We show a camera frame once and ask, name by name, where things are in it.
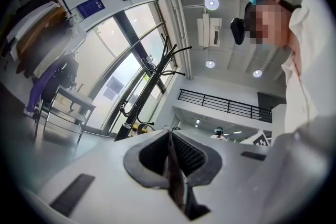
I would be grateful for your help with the brown hanging garment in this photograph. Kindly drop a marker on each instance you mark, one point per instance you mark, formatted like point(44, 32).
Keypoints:
point(39, 31)

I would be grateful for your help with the large glass window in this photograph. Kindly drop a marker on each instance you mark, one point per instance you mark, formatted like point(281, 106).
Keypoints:
point(110, 42)

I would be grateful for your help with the white ceiling pipes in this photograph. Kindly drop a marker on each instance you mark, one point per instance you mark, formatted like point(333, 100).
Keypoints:
point(174, 8)

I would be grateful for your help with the person's white shirt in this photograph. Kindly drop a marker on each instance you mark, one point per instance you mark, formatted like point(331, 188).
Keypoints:
point(309, 60)

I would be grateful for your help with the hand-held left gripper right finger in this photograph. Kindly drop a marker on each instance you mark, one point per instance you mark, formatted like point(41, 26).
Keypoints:
point(204, 165)

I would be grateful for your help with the large round ceiling light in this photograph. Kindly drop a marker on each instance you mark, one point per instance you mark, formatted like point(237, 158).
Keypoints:
point(211, 2)

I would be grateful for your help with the white ceiling air conditioner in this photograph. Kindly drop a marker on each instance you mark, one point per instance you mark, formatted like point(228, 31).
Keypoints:
point(208, 30)

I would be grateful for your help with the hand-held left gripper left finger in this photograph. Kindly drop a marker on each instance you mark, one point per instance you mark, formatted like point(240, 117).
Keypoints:
point(136, 165)

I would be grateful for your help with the black backpack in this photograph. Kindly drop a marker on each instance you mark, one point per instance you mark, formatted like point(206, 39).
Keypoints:
point(64, 73)

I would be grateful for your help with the blue wall poster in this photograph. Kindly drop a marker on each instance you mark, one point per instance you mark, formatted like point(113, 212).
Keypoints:
point(90, 6)

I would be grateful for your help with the black hanging garment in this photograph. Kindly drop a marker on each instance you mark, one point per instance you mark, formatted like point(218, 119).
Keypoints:
point(31, 6)

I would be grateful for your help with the black metal coat rack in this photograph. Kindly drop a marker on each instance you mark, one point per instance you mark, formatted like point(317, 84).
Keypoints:
point(147, 94)

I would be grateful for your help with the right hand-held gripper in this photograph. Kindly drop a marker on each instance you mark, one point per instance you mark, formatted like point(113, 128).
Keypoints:
point(260, 140)

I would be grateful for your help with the white hanging garment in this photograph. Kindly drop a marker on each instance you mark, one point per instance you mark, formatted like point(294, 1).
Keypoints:
point(29, 18)

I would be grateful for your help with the purple garment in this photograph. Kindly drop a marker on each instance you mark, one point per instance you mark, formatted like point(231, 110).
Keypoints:
point(39, 86)

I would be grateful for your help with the black head-mounted camera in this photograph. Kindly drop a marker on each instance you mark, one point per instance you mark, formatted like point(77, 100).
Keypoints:
point(238, 30)

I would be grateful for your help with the black balcony railing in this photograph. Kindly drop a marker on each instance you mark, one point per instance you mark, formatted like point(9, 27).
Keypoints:
point(225, 105)

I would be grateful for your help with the small round ceiling light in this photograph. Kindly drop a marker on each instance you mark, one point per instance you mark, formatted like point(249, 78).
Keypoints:
point(210, 63)
point(257, 73)

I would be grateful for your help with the person's head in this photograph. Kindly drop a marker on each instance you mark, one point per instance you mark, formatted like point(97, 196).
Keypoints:
point(273, 23)

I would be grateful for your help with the grey metal table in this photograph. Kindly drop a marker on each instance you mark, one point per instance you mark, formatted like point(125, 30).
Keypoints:
point(76, 102)

